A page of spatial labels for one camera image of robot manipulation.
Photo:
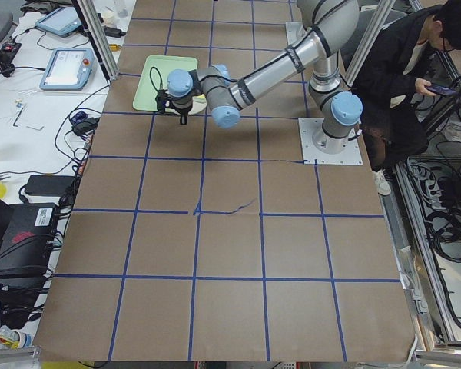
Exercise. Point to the black computer box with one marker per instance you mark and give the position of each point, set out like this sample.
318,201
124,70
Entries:
26,247

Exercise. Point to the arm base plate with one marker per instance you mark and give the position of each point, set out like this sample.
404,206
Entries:
320,149
294,32

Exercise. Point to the black power adapter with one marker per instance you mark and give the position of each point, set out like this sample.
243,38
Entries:
113,32

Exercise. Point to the light green tray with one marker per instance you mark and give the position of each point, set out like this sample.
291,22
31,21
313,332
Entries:
155,72

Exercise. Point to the blue teach pendant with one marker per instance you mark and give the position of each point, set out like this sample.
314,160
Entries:
62,22
68,69

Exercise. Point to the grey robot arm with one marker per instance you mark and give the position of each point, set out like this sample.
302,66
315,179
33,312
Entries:
328,25

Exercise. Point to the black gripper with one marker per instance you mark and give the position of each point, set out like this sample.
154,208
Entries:
182,111

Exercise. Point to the black smartphone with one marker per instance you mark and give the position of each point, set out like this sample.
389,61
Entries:
441,90

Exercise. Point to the white round plate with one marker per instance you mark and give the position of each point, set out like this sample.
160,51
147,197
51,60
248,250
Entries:
199,105

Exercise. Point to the seated person in black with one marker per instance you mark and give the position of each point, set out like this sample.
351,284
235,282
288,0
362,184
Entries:
392,73

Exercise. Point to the aluminium frame post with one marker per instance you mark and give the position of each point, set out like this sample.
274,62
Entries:
92,26

